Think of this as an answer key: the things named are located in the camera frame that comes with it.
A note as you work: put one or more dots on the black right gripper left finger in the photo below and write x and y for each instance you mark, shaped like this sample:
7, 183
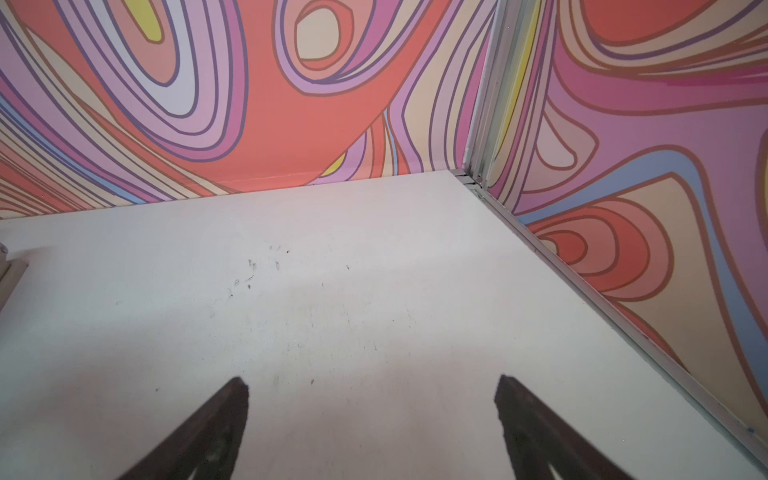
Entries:
206, 445

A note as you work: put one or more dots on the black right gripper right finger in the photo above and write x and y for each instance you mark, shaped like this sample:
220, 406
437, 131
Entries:
540, 444

